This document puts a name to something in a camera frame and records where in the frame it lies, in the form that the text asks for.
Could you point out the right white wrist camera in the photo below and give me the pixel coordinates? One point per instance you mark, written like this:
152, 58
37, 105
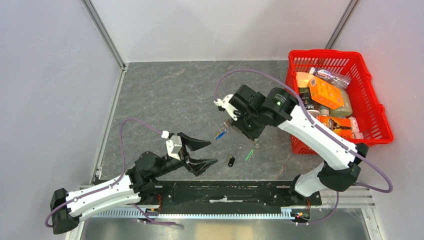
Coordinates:
224, 105

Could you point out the green capped key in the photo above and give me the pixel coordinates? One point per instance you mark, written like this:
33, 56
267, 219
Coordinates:
249, 155

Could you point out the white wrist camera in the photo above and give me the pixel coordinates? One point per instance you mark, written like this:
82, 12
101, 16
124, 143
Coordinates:
224, 105
173, 146

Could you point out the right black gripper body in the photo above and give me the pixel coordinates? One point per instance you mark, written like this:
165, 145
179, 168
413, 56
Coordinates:
250, 126

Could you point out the dark green bottle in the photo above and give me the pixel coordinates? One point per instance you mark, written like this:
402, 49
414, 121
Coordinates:
311, 106

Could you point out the orange razor package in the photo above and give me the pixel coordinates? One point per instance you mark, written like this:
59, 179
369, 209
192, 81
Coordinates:
340, 126

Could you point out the yellow sponge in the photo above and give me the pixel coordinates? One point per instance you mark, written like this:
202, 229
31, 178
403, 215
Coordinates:
303, 79

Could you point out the black capped key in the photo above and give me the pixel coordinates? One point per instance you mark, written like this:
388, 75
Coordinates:
231, 161

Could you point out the red plastic basket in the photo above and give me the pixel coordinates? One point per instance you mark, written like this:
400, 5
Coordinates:
369, 113

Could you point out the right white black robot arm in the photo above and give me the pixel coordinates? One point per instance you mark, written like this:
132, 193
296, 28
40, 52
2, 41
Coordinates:
340, 168

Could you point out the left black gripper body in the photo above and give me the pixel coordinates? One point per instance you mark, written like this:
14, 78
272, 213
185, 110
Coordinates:
183, 153

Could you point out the blue capped key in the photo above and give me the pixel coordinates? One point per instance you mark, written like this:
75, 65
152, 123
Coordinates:
220, 134

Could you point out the black mounting base plate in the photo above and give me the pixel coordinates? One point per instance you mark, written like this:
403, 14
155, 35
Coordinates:
172, 192

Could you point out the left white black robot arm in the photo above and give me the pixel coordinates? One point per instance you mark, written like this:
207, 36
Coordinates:
136, 185

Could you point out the leopard print wrist strap keyring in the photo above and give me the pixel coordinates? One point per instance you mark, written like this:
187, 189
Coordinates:
230, 128

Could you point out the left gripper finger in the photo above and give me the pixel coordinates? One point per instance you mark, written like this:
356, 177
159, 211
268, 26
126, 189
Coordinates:
193, 144
199, 166

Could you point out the clear plastic bottle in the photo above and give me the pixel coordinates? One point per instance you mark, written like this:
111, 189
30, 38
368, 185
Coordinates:
338, 80

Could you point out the beige soap pouch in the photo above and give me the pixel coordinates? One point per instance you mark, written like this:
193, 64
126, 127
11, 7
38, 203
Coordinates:
343, 111

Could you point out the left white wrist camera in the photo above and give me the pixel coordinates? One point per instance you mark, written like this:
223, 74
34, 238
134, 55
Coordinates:
173, 146

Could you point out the orange carton box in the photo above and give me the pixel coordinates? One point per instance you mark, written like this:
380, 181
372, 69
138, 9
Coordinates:
325, 93

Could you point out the pink white packet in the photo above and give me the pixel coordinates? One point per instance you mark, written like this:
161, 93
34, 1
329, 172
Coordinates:
356, 133

